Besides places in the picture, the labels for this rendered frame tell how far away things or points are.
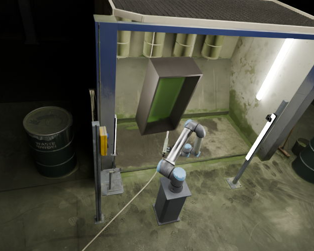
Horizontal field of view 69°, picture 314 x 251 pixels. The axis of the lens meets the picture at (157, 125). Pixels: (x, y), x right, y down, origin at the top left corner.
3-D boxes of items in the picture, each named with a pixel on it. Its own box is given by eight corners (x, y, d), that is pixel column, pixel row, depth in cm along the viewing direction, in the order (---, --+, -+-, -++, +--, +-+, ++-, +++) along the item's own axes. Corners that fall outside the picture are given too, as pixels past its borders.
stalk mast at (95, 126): (96, 217, 293) (91, 121, 187) (101, 216, 295) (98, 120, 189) (96, 221, 289) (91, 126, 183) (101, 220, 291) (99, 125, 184)
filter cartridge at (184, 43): (185, 56, 434) (195, 9, 381) (194, 64, 409) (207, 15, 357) (168, 57, 420) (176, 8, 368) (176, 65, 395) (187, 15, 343)
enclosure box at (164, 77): (134, 118, 371) (149, 57, 278) (168, 113, 393) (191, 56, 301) (141, 135, 353) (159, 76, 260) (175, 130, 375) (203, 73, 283)
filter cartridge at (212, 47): (200, 63, 418) (213, 16, 364) (197, 55, 445) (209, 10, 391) (219, 66, 421) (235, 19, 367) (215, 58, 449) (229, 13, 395)
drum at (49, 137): (29, 177, 322) (12, 131, 265) (46, 147, 366) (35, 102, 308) (71, 182, 326) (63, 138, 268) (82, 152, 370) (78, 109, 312)
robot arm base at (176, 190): (185, 191, 267) (187, 187, 261) (170, 194, 261) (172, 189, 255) (179, 178, 280) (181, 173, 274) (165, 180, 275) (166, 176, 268)
